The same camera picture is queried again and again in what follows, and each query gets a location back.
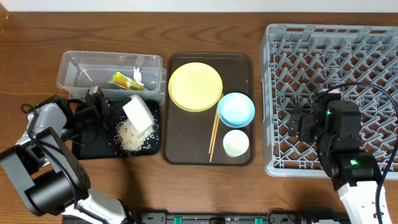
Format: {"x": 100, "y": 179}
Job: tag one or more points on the black waste tray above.
{"x": 96, "y": 144}

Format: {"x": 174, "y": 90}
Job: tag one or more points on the light blue bowl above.
{"x": 236, "y": 110}

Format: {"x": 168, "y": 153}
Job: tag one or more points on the grey plastic dishwasher rack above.
{"x": 298, "y": 60}

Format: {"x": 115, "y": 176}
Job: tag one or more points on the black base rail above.
{"x": 275, "y": 216}

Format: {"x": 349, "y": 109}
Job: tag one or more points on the green snack wrapper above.
{"x": 125, "y": 83}

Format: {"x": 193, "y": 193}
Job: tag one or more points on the dark brown serving tray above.
{"x": 187, "y": 135}

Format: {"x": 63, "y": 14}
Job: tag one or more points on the white green cup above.
{"x": 235, "y": 143}

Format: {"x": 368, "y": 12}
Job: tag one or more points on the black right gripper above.
{"x": 304, "y": 127}

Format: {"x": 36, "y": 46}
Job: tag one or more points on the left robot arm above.
{"x": 46, "y": 174}

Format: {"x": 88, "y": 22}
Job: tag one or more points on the white tissue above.
{"x": 137, "y": 76}

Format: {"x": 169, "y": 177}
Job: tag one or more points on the yellow plate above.
{"x": 195, "y": 86}

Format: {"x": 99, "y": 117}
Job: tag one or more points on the clear plastic waste bin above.
{"x": 81, "y": 70}

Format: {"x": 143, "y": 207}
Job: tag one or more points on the pile of rice grains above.
{"x": 131, "y": 140}

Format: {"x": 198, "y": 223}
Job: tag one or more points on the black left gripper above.
{"x": 101, "y": 109}

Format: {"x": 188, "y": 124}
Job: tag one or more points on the white rice bowl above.
{"x": 138, "y": 114}

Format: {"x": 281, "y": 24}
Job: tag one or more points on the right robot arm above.
{"x": 334, "y": 126}

